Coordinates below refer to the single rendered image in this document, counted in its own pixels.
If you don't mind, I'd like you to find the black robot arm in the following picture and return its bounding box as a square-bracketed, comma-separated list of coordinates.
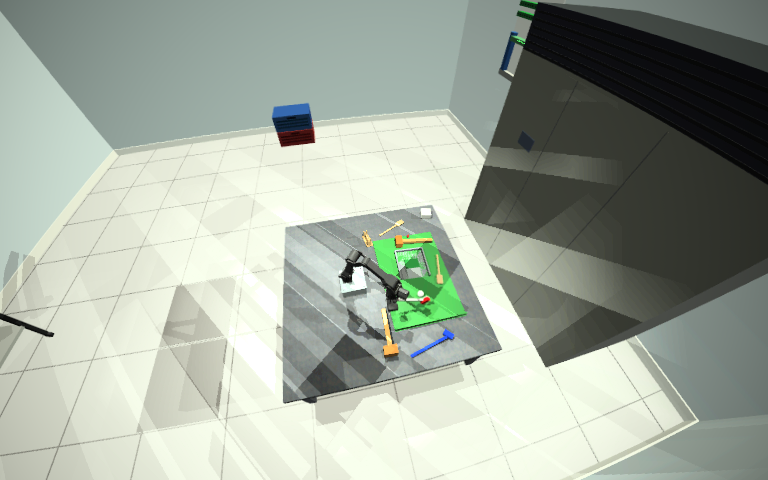
[338, 250, 410, 301]

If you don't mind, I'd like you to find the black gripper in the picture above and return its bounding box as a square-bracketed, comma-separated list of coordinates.
[385, 291, 399, 311]

